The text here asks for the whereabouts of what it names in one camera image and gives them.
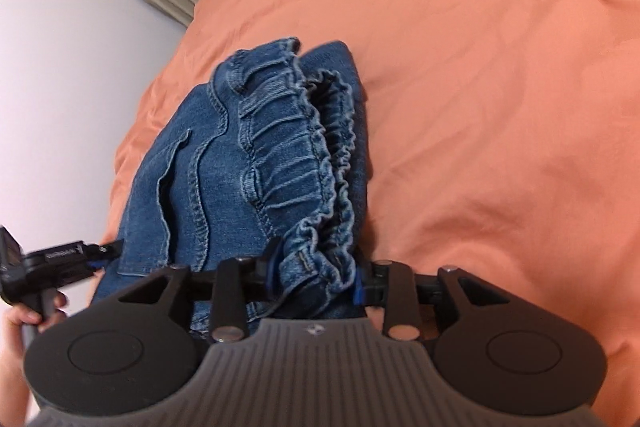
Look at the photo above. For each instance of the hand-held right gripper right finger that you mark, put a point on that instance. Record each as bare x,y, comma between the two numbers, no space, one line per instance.
358,295

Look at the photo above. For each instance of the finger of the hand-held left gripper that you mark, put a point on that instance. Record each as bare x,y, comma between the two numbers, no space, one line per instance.
106,251

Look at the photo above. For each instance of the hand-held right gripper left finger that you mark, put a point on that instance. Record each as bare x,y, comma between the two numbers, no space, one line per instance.
270,278

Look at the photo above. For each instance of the blue denim pants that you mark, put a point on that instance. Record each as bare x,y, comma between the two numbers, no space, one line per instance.
225,177

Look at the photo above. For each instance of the person's left forearm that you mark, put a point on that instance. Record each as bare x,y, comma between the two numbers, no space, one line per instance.
12,387

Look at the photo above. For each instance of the person's left hand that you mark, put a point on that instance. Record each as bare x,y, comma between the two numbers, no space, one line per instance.
20,318

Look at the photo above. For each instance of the orange bed sheet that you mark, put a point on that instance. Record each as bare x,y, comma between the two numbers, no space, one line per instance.
475,82

